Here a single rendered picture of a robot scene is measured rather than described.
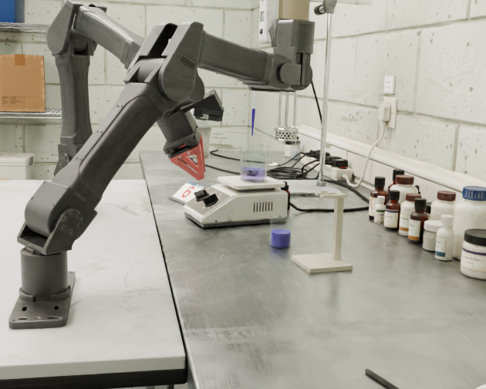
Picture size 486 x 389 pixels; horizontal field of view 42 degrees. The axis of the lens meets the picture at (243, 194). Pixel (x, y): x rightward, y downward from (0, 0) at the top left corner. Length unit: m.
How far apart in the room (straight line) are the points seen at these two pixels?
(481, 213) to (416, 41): 0.67
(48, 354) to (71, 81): 0.80
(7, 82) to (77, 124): 1.98
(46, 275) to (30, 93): 2.55
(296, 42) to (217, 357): 0.65
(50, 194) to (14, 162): 2.59
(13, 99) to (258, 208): 2.23
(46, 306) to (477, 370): 0.54
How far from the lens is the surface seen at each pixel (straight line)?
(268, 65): 1.12
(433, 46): 1.66
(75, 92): 1.45
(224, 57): 1.05
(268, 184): 1.37
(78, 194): 0.89
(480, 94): 1.46
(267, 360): 0.75
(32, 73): 3.41
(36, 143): 3.79
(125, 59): 1.30
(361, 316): 0.90
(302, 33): 1.20
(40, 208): 0.90
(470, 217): 1.20
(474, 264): 1.11
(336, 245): 1.11
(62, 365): 0.76
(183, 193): 1.61
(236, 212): 1.34
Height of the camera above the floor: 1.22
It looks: 11 degrees down
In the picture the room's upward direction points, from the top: 2 degrees clockwise
